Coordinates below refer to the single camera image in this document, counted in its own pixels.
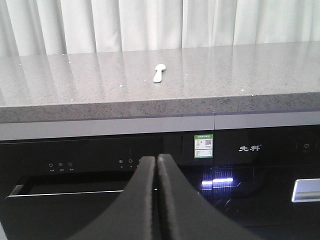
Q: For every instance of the upper silver drawer handle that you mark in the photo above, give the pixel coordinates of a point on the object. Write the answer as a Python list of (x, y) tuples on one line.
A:
[(306, 190)]

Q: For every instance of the white curtain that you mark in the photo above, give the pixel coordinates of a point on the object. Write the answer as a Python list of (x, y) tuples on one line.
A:
[(36, 27)]

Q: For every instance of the black disinfection cabinet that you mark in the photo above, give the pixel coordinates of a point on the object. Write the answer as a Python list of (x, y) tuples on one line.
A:
[(255, 170)]

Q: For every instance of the green energy label sticker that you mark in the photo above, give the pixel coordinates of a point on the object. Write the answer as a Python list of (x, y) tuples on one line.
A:
[(203, 146)]

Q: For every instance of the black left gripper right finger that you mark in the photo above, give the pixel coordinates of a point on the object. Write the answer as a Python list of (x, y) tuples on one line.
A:
[(185, 214)]

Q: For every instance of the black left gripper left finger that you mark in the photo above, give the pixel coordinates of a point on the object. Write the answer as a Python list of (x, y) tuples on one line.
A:
[(130, 216)]

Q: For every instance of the pale green plastic spoon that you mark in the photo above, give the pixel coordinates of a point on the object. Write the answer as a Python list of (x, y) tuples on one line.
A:
[(158, 75)]

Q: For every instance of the black built-in dishwasher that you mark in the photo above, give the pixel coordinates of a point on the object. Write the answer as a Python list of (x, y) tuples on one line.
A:
[(51, 188)]

